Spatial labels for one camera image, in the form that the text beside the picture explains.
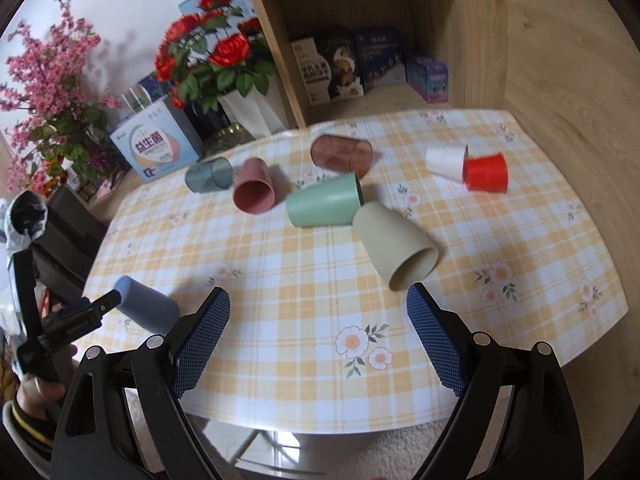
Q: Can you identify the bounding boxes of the striped blue box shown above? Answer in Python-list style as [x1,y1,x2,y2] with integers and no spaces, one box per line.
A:
[122,75,169,113]

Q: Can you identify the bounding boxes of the olive green dish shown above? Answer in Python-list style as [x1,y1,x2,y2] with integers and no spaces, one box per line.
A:
[202,122,257,156]

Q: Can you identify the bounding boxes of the white cup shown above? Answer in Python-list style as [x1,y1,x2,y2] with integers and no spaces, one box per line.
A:
[425,144,469,183]

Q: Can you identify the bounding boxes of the green cup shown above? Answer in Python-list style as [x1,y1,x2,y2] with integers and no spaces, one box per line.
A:
[286,173,363,229]

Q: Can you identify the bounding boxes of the wooden shelf unit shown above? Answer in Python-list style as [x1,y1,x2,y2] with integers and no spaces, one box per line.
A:
[235,0,640,411]

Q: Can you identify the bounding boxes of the person's left forearm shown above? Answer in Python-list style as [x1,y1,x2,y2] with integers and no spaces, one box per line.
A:
[1,399,55,463]

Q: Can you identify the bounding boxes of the pink blossom branches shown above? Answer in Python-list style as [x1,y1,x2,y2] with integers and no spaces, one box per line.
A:
[0,0,123,196]

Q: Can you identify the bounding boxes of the white vase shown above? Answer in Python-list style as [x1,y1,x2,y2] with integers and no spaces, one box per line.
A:
[217,82,291,139]

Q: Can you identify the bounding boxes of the translucent grey cup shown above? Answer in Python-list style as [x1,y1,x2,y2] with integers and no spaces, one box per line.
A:
[185,156,235,194]

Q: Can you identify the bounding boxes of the white and blue carton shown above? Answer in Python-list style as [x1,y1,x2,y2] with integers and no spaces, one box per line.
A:
[107,97,203,183]

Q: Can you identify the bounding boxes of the red rose bouquet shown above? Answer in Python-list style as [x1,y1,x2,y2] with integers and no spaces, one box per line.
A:
[152,0,277,111]

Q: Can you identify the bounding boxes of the black carton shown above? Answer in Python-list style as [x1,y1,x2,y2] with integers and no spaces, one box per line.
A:
[317,27,366,103]

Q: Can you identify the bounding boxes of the translucent brown cup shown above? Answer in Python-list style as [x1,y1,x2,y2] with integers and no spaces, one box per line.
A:
[310,134,379,178]

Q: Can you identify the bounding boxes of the dark vase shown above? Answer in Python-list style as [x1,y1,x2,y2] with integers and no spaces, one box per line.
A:
[184,100,236,142]

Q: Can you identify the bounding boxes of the black chair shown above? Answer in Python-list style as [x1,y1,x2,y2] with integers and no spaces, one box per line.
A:
[32,187,108,306]

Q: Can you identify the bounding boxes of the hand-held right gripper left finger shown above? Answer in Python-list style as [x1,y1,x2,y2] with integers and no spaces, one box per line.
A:
[50,286,232,480]

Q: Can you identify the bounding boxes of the red cup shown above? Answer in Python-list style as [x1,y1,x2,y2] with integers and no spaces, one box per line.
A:
[461,152,509,193]

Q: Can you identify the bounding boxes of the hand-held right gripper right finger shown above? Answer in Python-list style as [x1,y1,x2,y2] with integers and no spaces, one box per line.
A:
[406,282,583,480]

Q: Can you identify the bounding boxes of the person's left hand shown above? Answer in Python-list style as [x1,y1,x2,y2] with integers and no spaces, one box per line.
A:
[15,342,80,423]

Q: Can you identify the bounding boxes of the blue-grey cup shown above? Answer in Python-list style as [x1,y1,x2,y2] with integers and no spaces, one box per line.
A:
[112,275,181,336]

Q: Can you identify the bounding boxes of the pink cup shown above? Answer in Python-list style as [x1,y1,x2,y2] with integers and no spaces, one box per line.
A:
[233,157,276,216]

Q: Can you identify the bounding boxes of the dark blue carton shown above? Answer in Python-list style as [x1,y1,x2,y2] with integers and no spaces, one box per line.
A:
[354,27,407,94]

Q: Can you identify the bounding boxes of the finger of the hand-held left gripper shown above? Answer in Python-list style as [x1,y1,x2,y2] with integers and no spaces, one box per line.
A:
[80,291,123,320]

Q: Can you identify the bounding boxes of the beige carton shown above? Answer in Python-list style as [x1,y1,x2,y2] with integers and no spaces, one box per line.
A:
[291,37,334,107]

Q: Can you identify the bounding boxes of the purple box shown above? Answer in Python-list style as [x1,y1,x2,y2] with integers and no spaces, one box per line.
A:
[405,52,449,105]

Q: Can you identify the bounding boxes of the beige cup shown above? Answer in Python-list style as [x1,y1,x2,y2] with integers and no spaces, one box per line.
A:
[352,201,440,292]

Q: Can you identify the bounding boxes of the yellow plaid floral tablecloth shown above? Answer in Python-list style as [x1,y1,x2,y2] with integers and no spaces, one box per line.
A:
[82,107,628,433]

